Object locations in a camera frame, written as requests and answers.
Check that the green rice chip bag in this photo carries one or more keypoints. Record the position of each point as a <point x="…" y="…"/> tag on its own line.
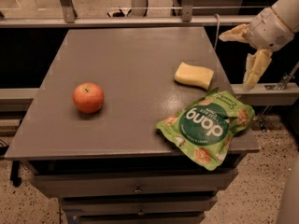
<point x="203" y="130"/>

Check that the yellow sponge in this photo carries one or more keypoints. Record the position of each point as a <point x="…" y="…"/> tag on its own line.
<point x="193" y="75"/>

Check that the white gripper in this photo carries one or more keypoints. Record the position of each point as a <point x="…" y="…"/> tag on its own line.
<point x="268" y="31"/>

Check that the grey drawer cabinet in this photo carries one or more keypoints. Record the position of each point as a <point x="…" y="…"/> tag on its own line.
<point x="112" y="166"/>

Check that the red apple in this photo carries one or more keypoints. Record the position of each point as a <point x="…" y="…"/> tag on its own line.
<point x="88" y="98"/>

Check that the metal rail frame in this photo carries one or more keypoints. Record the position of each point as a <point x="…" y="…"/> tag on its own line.
<point x="109" y="13"/>

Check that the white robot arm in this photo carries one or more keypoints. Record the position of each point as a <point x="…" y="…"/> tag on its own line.
<point x="288" y="5"/>

